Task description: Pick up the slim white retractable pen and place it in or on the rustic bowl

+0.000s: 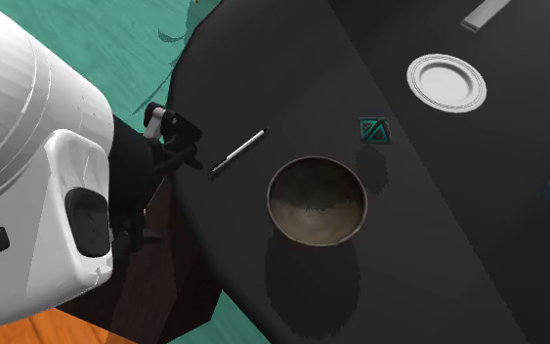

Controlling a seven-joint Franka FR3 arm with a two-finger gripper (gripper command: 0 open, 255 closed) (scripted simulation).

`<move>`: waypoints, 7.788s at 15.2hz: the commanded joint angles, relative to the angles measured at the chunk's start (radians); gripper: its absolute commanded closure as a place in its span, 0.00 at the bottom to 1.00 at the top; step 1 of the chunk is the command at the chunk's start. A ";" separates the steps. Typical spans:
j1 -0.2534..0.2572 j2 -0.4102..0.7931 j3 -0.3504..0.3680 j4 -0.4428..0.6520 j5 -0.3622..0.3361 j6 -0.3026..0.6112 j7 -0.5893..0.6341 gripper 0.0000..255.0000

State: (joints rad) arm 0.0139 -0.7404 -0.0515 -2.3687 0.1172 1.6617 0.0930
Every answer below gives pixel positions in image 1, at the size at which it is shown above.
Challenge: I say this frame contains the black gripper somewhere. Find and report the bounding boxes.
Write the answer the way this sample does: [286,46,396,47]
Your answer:
[110,102,205,258]

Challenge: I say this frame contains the black and white pen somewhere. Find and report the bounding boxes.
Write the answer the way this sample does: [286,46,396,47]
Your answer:
[206,126,270,178]

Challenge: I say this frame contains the dark maroon robot stand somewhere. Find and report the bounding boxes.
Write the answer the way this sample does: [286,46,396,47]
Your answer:
[57,177,224,344]

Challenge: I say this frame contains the brown round bowl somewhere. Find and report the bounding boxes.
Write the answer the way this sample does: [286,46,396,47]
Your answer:
[266,155,369,248]

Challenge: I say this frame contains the teal patterned small box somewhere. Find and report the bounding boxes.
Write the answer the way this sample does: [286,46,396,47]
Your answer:
[359,116,394,146]

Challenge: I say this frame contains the white round plate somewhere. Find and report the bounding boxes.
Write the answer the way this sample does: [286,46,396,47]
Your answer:
[405,53,488,114]

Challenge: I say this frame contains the black round table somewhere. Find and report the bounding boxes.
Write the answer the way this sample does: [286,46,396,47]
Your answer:
[166,0,550,344]

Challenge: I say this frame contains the grey flat bar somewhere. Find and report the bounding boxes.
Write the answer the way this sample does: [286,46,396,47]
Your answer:
[459,0,513,33]

